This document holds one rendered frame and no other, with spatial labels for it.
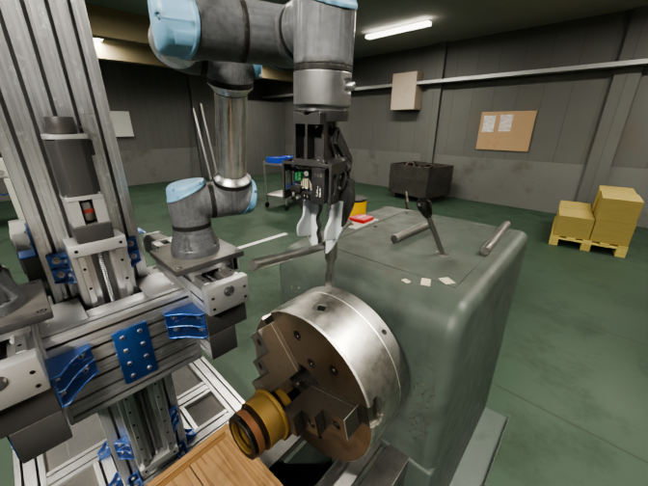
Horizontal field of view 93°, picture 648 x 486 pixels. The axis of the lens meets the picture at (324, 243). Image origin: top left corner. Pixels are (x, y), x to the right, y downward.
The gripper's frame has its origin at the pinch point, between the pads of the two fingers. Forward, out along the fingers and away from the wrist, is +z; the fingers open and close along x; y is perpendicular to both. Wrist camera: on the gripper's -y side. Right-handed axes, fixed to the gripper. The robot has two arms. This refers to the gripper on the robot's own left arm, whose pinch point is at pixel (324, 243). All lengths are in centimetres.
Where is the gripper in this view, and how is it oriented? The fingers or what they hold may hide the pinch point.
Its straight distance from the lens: 50.3
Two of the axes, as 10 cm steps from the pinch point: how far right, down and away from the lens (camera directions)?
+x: 9.3, 1.7, -3.4
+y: -3.7, 3.5, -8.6
